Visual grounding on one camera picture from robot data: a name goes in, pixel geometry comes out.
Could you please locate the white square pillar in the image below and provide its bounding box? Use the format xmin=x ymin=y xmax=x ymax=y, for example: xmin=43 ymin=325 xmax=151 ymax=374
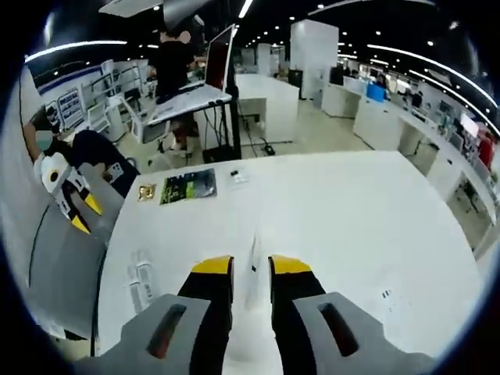
xmin=289 ymin=19 xmax=340 ymax=101

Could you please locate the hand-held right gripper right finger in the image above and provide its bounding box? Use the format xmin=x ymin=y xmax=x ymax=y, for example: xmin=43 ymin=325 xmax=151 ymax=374
xmin=267 ymin=254 xmax=437 ymax=375

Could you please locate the white smartphone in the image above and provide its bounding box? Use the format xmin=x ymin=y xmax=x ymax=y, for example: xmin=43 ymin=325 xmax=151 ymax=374
xmin=107 ymin=163 xmax=127 ymax=185

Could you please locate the blue storage bin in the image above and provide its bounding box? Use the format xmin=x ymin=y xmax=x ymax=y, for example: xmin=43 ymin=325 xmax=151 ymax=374
xmin=366 ymin=84 xmax=388 ymax=102

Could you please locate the gold foil packet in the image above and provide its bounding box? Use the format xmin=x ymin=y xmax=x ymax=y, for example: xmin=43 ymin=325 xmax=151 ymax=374
xmin=137 ymin=183 xmax=158 ymax=202

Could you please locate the grey mesh office chair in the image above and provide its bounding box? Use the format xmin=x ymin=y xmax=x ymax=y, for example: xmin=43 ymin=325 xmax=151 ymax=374
xmin=0 ymin=155 xmax=118 ymax=341

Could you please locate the white monitor with red screen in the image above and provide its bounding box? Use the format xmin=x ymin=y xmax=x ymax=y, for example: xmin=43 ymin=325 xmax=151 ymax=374
xmin=203 ymin=23 xmax=238 ymax=93

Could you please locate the long white office counter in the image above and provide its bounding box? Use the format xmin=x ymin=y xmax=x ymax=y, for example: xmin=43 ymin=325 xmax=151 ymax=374
xmin=353 ymin=93 xmax=500 ymax=251

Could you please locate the small clear plastic bag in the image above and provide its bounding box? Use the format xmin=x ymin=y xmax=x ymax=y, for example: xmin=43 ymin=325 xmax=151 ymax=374
xmin=228 ymin=166 xmax=251 ymax=184

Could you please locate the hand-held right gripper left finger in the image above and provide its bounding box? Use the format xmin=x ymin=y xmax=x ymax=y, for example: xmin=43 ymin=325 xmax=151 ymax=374
xmin=73 ymin=255 xmax=235 ymax=375

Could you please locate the green printed packet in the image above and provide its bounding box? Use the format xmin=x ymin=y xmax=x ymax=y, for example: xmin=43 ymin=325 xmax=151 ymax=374
xmin=159 ymin=168 xmax=217 ymax=206

